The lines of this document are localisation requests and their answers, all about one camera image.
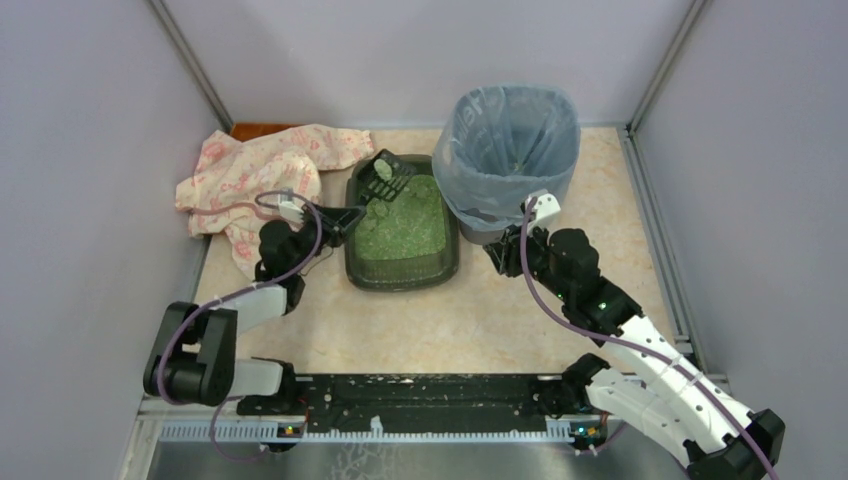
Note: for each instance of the black litter scoop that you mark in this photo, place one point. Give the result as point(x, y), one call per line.
point(383, 178)

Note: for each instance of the patterned cream cloth bag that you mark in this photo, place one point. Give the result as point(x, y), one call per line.
point(220, 195)

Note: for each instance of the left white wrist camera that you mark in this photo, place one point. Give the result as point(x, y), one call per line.
point(290, 211)

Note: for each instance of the blue plastic bin liner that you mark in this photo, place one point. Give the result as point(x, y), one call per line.
point(501, 144)

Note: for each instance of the grey trash bin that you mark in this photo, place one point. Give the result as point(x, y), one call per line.
point(480, 237)

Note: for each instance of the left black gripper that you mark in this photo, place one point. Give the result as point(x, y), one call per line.
point(321, 225)

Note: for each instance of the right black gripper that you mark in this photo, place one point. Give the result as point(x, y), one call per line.
point(502, 250)

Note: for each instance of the green litter pellets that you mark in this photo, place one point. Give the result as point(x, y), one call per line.
point(411, 226)

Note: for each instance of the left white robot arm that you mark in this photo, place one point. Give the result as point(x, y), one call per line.
point(193, 359)

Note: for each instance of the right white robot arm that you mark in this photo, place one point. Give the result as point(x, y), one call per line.
point(674, 404)

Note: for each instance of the aluminium frame rail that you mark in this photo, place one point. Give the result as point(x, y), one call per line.
point(200, 422)

